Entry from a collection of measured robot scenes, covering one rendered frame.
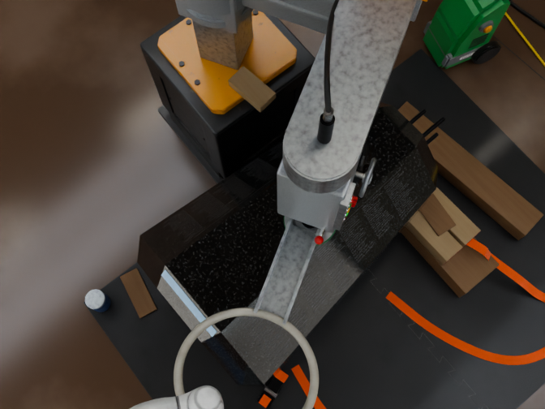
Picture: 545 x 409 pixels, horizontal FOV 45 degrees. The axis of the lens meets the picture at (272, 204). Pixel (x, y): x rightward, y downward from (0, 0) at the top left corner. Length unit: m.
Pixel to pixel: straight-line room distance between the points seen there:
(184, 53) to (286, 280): 1.24
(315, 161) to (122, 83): 2.32
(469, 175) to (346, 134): 1.87
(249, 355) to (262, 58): 1.33
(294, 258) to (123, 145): 1.70
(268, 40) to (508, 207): 1.54
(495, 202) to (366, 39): 1.84
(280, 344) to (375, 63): 1.30
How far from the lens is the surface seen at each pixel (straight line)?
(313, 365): 2.30
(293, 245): 2.42
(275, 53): 3.08
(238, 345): 2.67
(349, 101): 1.91
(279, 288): 2.39
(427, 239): 3.38
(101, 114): 3.94
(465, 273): 3.49
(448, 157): 3.67
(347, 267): 2.80
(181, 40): 3.15
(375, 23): 2.05
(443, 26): 3.86
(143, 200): 3.69
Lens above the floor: 3.44
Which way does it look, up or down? 73 degrees down
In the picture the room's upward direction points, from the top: 2 degrees counter-clockwise
